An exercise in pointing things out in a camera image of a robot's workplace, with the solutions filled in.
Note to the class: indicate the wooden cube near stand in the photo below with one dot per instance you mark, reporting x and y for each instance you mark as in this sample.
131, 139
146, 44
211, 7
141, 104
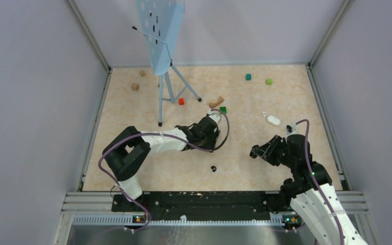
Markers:
135, 86

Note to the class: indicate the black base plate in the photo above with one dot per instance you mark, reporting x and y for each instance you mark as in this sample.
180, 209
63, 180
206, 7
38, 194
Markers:
205, 205

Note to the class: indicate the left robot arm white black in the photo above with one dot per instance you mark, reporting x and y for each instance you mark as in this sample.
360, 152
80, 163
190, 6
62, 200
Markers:
127, 152

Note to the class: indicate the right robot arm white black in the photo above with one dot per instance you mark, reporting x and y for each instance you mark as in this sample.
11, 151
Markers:
310, 192

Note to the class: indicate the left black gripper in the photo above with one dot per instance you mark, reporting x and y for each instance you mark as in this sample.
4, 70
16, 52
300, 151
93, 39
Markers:
210, 147

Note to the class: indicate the white charging case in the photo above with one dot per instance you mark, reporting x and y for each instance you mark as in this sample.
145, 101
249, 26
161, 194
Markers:
273, 120

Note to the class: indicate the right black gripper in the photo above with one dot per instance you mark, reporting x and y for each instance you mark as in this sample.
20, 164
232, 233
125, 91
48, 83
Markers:
266, 151

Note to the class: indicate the lime green cube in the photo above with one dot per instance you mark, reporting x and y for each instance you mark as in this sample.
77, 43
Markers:
269, 81

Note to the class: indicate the light blue music stand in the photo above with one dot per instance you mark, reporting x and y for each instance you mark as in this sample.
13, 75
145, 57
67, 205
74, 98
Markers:
160, 23

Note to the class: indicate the green lego brick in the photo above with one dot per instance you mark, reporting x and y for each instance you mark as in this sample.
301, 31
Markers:
223, 110

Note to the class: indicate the aluminium rail frame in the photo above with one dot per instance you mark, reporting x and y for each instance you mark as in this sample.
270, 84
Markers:
94, 208

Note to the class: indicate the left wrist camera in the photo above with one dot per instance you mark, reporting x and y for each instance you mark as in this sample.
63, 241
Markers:
214, 116

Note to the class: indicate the small wooden cube far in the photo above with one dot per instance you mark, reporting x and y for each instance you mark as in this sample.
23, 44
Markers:
142, 73

